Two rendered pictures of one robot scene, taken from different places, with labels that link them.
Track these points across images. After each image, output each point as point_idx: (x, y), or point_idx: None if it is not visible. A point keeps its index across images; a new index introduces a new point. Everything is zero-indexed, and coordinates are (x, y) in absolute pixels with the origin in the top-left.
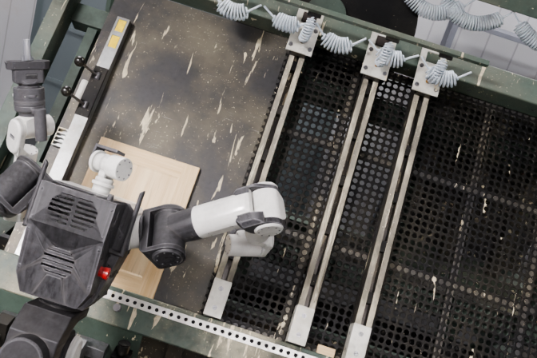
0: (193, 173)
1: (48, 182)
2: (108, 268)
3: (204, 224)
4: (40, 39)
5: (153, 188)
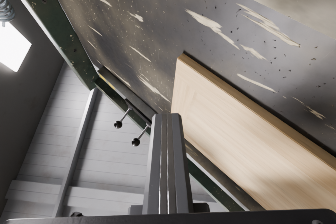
0: (185, 69)
1: None
2: None
3: None
4: (130, 118)
5: (213, 122)
